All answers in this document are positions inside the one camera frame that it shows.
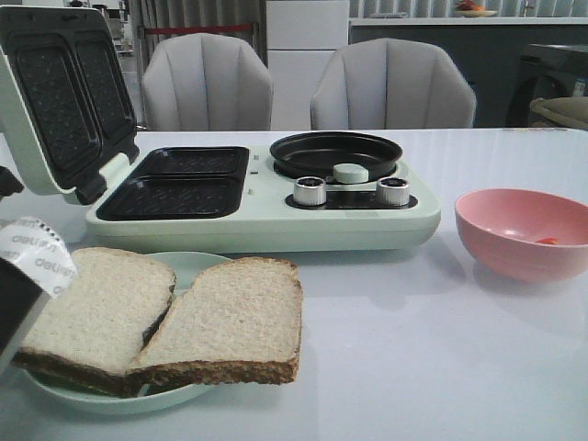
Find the dark washing machine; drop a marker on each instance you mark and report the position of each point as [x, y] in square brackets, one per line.
[548, 72]

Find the grey upholstered chair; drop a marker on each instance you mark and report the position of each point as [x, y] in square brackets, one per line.
[391, 84]
[206, 82]

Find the olive cushion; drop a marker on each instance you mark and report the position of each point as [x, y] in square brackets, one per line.
[570, 112]

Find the bread slice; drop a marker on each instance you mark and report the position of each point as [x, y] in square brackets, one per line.
[240, 321]
[90, 334]

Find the left grey upholstered chair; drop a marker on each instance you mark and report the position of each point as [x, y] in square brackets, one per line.
[206, 82]

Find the mint green breakfast maker base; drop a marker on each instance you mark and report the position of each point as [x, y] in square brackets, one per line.
[232, 199]

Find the pink plastic bowl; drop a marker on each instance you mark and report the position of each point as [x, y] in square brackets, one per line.
[499, 228]

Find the right grey upholstered chair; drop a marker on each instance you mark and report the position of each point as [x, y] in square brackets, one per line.
[391, 84]

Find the black round frying pan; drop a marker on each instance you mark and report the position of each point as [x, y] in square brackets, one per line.
[317, 153]

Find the white refrigerator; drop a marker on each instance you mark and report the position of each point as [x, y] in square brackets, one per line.
[300, 38]

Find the fruit plate on counter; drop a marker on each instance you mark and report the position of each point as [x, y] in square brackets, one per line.
[469, 8]

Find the mint green breakfast maker lid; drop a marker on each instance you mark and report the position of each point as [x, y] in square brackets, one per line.
[66, 112]

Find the silver control knob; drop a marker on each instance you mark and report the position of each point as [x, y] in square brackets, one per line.
[392, 191]
[309, 191]

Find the white delixi tape label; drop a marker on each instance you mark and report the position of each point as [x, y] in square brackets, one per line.
[36, 249]

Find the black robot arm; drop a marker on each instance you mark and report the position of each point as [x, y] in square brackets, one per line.
[23, 284]

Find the orange shrimp piece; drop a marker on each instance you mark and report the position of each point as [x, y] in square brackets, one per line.
[548, 240]

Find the red barrier belt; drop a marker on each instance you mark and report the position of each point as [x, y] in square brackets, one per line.
[218, 29]

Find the dark grey counter cabinet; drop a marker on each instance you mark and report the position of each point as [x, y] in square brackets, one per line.
[487, 51]

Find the mint green round plate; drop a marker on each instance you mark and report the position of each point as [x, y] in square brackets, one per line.
[187, 265]

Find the right silver control knob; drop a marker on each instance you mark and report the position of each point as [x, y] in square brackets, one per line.
[392, 191]

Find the left silver control knob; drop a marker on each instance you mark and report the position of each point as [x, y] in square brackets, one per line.
[309, 191]

